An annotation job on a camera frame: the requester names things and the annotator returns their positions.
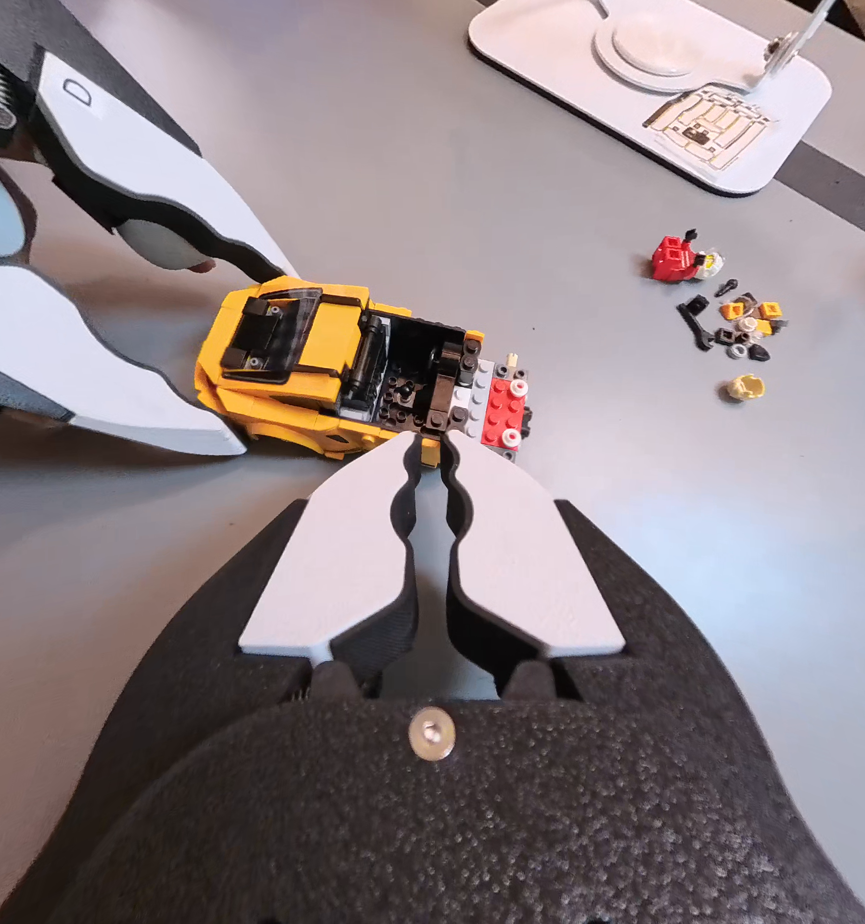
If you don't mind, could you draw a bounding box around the white book stand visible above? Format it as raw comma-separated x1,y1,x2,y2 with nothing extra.
468,0,834,197

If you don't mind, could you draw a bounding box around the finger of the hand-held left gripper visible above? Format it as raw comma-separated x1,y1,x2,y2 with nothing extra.
0,263,249,457
34,51,302,284

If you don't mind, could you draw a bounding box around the pile of small lego pieces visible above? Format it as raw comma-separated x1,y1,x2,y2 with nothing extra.
676,278,792,362

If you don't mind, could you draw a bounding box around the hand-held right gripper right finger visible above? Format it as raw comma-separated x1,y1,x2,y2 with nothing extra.
439,430,628,697

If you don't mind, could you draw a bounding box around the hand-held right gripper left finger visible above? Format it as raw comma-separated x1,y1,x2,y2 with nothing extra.
239,433,420,697

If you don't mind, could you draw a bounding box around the sticker sheet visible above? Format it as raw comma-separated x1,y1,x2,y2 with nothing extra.
642,81,774,173

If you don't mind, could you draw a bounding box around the red lego minifigure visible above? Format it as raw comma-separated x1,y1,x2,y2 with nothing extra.
650,227,727,284

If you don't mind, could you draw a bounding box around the yellow lego car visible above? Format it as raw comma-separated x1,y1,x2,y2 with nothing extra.
194,276,534,466

